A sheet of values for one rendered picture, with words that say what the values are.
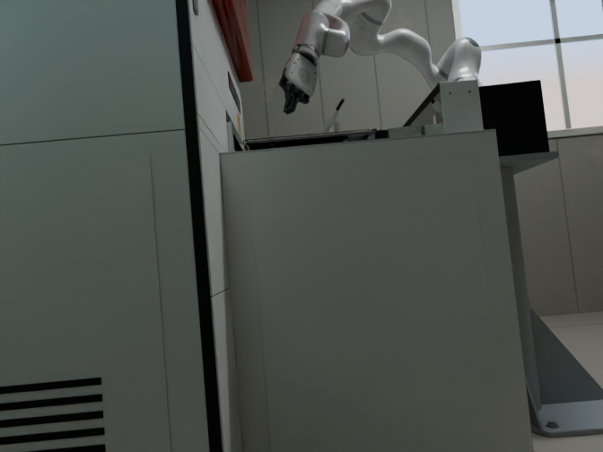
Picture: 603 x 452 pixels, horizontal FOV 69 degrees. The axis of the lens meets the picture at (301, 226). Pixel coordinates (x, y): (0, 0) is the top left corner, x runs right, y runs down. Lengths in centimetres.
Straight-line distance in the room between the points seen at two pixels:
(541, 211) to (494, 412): 249
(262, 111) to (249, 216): 233
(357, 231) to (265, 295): 25
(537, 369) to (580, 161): 219
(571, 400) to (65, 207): 158
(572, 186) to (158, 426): 319
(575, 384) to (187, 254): 137
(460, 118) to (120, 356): 89
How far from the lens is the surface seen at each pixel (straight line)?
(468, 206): 105
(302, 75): 133
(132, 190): 84
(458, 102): 116
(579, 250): 359
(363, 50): 184
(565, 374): 176
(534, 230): 345
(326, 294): 98
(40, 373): 92
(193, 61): 87
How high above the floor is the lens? 58
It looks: 3 degrees up
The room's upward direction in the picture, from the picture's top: 5 degrees counter-clockwise
